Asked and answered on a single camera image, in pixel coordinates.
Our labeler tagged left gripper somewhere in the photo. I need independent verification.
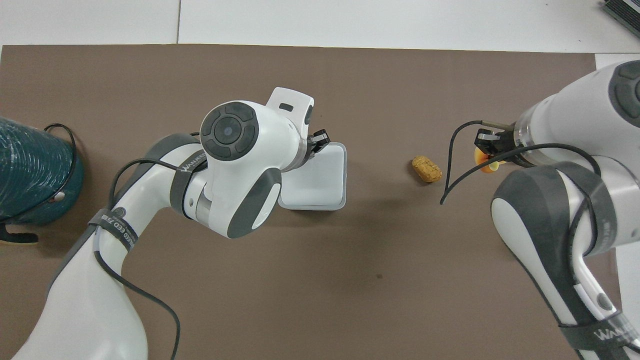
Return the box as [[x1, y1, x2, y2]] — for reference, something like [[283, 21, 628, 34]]
[[305, 128, 330, 158]]

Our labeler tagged teal ribbed roll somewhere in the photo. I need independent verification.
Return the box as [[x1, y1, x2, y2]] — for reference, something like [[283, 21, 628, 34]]
[[0, 116, 85, 226]]

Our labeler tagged dark grey box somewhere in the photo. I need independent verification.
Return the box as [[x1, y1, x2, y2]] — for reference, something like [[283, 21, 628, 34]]
[[602, 0, 640, 27]]

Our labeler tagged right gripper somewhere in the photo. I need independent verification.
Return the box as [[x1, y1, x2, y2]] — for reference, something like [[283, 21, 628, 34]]
[[473, 127, 522, 174]]

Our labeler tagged white bin with grey rim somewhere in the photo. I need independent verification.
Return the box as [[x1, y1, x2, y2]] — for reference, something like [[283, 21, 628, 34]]
[[277, 141, 348, 212]]

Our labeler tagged brown cork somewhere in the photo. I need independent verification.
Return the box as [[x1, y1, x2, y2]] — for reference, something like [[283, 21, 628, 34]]
[[411, 155, 444, 184]]

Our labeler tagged thin black cable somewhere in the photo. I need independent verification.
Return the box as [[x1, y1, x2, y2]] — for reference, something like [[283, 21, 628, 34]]
[[43, 123, 78, 201]]

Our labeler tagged black stand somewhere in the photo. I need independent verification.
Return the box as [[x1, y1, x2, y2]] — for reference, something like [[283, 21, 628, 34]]
[[0, 223, 40, 246]]

